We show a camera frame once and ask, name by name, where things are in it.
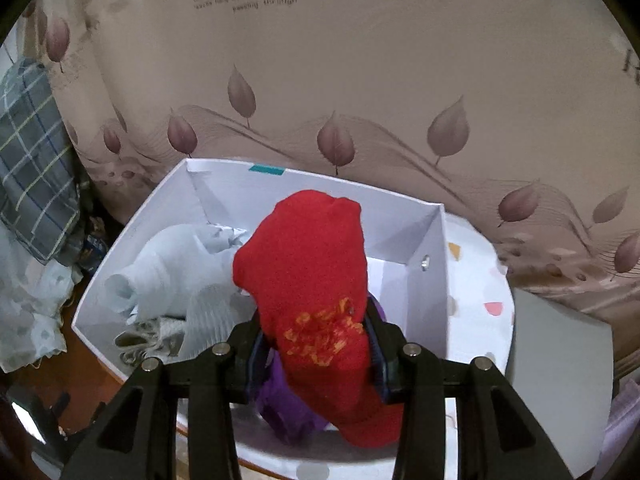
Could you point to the purple underwear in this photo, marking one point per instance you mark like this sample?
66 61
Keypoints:
285 400

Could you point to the white shoe box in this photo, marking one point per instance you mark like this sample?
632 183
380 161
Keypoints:
390 225

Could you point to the pale blue underwear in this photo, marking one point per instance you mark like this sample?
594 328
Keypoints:
165 265

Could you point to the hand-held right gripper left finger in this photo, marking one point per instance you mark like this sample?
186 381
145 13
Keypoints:
257 360

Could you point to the white patterned cover cloth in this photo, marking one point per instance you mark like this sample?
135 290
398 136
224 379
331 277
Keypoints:
480 280

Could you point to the red underwear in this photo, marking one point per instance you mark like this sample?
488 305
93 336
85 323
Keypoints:
310 270

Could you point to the white sheer cloth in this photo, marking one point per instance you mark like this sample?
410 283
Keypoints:
25 310

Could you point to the white lace cloth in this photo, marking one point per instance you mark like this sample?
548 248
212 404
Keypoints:
150 335

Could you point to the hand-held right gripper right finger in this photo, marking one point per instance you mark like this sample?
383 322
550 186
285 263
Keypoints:
381 375

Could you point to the beige leaf print curtain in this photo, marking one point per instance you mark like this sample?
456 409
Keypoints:
350 60

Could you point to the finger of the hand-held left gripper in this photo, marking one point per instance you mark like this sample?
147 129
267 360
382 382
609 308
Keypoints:
40 420

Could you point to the blue plastic packet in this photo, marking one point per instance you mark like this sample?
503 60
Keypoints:
92 250

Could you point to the grey mattress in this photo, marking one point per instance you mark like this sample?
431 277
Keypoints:
560 360

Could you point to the pale lilac cloth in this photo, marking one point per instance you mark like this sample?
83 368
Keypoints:
622 430

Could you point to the grey plaid cloth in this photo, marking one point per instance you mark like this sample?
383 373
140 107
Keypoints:
35 160

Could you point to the grey ribbed knit cloth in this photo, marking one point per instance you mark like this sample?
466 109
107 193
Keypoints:
210 315

